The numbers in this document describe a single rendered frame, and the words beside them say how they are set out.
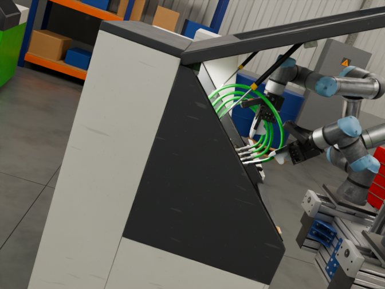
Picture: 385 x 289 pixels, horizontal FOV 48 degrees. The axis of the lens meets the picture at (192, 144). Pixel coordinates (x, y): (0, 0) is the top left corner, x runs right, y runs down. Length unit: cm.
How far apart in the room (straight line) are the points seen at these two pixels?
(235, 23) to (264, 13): 56
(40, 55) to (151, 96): 593
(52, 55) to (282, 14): 411
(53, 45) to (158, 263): 587
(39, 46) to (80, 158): 583
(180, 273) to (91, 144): 58
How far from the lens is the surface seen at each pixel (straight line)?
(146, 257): 166
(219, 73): 212
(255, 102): 177
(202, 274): 168
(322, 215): 224
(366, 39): 897
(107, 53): 145
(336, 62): 843
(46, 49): 728
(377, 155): 612
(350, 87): 187
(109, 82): 146
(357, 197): 225
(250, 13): 827
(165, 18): 698
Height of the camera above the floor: 161
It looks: 16 degrees down
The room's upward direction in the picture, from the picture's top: 20 degrees clockwise
